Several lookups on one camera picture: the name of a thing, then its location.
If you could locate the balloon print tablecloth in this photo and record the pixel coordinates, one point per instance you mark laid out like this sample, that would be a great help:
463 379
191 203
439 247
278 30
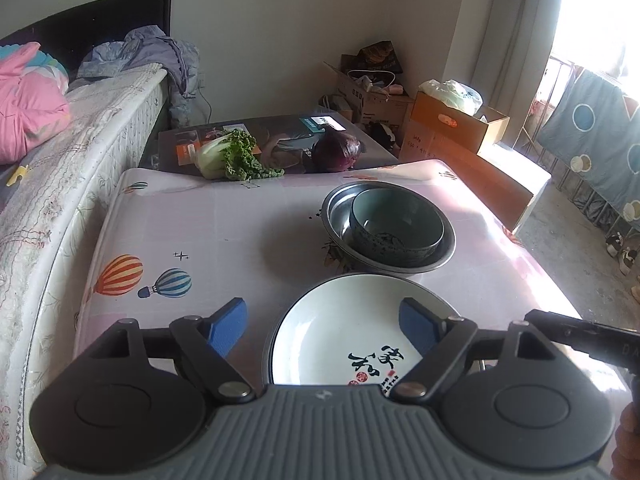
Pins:
210 225

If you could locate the dark snack bag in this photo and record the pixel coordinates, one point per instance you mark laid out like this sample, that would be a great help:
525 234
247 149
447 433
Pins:
375 55

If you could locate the person's right hand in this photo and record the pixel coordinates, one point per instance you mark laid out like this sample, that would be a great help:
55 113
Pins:
631 440

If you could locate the black and white cloth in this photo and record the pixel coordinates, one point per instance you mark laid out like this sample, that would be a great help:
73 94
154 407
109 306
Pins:
382 135

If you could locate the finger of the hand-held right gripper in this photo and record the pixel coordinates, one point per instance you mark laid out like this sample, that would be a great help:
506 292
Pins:
565 330

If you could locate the pink quilt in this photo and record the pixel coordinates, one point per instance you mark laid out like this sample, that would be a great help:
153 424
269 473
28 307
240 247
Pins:
30 105

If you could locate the white plastic bag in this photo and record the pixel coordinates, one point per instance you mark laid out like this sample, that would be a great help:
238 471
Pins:
455 95

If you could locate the blue printed blanket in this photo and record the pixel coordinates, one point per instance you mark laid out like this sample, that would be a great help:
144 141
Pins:
590 130

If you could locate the white ceramic plate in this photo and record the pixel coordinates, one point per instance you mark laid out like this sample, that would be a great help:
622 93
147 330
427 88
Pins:
340 330

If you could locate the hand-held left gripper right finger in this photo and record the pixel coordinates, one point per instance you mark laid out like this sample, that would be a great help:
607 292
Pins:
417 325

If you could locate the orange cardboard box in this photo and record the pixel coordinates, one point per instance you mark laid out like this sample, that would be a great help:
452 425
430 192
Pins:
435 130

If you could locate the dark headboard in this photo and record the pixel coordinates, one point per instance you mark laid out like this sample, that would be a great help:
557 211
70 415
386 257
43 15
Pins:
100 25

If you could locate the white curtain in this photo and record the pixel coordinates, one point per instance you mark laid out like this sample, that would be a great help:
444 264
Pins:
510 35

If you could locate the black and white sneaker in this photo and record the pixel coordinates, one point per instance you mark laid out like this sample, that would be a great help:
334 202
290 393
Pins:
614 244
629 261

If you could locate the grey-blue clothes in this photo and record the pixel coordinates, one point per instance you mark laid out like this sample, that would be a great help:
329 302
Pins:
145 50

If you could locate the purple cabbage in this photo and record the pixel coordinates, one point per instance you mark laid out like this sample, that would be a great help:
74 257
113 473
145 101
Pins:
335 152

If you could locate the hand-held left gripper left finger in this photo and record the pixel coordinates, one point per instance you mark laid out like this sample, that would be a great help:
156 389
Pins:
227 327

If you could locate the yellow plastic clip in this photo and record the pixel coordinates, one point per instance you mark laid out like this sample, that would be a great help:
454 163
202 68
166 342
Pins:
19 174

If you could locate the napa cabbage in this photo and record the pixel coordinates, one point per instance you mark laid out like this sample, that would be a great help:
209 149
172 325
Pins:
235 155

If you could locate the open brown cardboard box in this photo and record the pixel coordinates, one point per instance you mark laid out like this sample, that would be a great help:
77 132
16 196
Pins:
380 107

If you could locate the dark printed board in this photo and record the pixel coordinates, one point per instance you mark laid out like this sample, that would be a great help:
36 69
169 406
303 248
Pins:
280 132

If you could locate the white and orange cabinet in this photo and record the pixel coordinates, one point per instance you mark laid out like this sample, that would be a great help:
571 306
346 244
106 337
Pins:
510 175

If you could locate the dark teal ceramic bowl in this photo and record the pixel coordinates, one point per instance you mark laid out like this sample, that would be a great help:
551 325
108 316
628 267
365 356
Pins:
395 240

